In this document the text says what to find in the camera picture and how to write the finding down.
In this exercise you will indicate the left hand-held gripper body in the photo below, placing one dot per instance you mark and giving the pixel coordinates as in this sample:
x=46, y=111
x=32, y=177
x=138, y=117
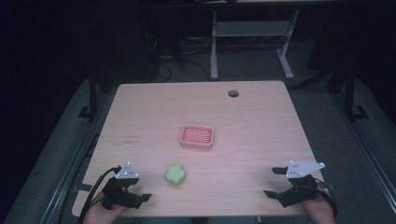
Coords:
x=120, y=193

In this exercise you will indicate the white metal desk frame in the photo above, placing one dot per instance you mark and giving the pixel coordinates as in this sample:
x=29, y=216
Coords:
x=249, y=29

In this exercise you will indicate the green flower-shaped soap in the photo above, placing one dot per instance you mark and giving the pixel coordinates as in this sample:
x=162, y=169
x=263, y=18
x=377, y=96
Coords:
x=176, y=174

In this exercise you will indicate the pink soap dish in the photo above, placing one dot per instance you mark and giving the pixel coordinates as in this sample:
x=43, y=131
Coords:
x=196, y=137

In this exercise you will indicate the metal floor rail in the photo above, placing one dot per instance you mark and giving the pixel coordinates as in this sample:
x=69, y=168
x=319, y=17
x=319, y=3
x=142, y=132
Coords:
x=364, y=146
x=74, y=155

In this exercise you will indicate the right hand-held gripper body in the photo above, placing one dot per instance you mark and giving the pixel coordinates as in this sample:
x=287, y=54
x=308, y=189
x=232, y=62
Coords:
x=300, y=186

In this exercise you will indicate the person's left hand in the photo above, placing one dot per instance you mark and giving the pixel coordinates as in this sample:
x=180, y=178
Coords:
x=102, y=213

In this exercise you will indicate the black metal stand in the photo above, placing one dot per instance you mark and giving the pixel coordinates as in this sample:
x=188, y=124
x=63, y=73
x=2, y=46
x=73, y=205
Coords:
x=92, y=93
x=350, y=93

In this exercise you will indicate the person's right hand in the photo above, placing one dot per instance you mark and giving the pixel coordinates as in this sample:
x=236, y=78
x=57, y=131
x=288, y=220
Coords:
x=320, y=210

